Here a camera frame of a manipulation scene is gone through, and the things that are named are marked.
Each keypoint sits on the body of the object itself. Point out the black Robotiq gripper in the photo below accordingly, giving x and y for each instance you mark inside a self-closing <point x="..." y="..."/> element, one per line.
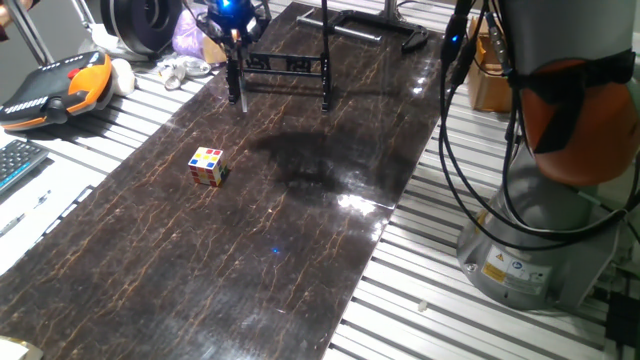
<point x="232" y="12"/>

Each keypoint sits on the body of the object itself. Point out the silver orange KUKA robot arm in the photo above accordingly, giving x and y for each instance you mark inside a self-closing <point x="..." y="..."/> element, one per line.
<point x="565" y="40"/>

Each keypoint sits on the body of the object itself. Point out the black pen rack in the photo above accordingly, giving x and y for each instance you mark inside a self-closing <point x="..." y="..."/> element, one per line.
<point x="300" y="65"/>

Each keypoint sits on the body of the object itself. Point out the bystander bare hand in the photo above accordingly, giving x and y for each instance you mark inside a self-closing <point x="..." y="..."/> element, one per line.
<point x="4" y="15"/>

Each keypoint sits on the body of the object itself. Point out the yellow sponge block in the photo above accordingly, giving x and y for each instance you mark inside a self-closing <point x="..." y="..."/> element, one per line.
<point x="214" y="50"/>

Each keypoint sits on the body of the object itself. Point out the purple plastic bag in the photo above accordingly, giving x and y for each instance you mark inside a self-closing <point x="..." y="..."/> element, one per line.
<point x="187" y="32"/>

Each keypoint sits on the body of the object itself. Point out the black filament spool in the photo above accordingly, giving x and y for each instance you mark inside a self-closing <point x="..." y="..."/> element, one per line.
<point x="145" y="25"/>

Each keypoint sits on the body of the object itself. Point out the white cloth lump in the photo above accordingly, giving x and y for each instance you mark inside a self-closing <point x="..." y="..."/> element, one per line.
<point x="122" y="75"/>

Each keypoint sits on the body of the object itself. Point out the multicoloured Rubik's cube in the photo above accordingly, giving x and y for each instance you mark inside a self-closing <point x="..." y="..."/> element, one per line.
<point x="207" y="167"/>

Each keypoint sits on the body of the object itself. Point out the thin grey tripod rod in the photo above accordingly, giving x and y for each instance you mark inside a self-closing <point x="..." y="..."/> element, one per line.
<point x="82" y="12"/>

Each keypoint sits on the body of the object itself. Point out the slanted silver stand pole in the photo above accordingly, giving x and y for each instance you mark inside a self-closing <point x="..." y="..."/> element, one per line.
<point x="392" y="10"/>

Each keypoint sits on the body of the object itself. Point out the black clamp stand base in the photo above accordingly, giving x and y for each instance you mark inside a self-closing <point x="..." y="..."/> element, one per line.
<point x="410" y="37"/>

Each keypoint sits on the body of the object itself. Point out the orange black teach pendant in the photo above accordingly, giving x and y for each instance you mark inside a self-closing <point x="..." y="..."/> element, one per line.
<point x="50" y="95"/>

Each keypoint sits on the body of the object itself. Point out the grey tripod leg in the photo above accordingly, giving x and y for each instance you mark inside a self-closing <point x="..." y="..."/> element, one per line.
<point x="27" y="30"/>

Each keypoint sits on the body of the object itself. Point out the dark marble pattern mat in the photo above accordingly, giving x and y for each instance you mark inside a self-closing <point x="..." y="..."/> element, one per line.
<point x="250" y="260"/>

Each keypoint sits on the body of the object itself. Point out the black computer keyboard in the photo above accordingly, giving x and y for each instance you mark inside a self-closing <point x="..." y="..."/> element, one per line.
<point x="17" y="160"/>

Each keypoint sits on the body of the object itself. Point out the open brown cardboard box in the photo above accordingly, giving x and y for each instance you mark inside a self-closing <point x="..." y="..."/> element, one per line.
<point x="487" y="85"/>

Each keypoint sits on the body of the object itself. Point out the large white paper sheet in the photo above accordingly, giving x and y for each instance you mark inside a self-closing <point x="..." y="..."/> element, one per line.
<point x="30" y="225"/>

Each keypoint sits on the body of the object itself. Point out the small white plastic scrap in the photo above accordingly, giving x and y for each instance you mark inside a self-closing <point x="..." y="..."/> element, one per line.
<point x="423" y="305"/>

